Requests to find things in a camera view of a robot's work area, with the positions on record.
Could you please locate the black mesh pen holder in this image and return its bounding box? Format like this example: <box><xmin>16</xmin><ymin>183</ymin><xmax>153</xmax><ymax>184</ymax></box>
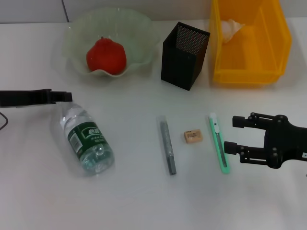
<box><xmin>161</xmin><ymin>21</ymin><xmax>211</xmax><ymax>91</ymax></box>

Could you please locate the red tomato-like fruit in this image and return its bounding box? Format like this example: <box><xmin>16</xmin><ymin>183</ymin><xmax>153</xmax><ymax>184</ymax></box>
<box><xmin>86</xmin><ymin>36</ymin><xmax>127</xmax><ymax>75</ymax></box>

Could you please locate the grey pen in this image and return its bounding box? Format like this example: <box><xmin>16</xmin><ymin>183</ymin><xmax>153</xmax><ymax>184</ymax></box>
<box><xmin>157</xmin><ymin>115</ymin><xmax>177</xmax><ymax>175</ymax></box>

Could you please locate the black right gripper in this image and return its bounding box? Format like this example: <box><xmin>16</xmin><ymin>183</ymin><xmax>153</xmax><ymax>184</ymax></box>
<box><xmin>224</xmin><ymin>112</ymin><xmax>307</xmax><ymax>170</ymax></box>

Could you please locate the green utility knife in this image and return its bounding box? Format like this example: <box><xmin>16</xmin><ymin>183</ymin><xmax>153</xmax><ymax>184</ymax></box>
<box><xmin>208</xmin><ymin>113</ymin><xmax>231</xmax><ymax>175</ymax></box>

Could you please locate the yellow plastic bin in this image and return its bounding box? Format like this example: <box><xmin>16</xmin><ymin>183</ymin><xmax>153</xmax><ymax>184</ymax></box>
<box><xmin>208</xmin><ymin>0</ymin><xmax>293</xmax><ymax>86</ymax></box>

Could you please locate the clear green-label water bottle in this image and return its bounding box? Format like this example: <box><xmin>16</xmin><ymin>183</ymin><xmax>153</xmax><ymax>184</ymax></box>
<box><xmin>50</xmin><ymin>103</ymin><xmax>115</xmax><ymax>177</ymax></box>

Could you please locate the beige eraser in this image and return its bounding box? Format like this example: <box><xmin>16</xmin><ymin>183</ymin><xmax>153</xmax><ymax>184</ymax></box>
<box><xmin>184</xmin><ymin>128</ymin><xmax>204</xmax><ymax>144</ymax></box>

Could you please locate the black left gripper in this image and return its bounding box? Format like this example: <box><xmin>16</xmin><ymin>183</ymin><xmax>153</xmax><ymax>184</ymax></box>
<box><xmin>0</xmin><ymin>89</ymin><xmax>73</xmax><ymax>108</ymax></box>

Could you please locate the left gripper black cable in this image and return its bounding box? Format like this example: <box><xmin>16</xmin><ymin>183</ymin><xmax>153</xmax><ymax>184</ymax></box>
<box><xmin>0</xmin><ymin>111</ymin><xmax>9</xmax><ymax>131</ymax></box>

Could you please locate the translucent wavy fruit plate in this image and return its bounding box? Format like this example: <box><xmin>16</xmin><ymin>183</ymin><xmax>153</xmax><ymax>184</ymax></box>
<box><xmin>61</xmin><ymin>6</ymin><xmax>162</xmax><ymax>78</ymax></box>

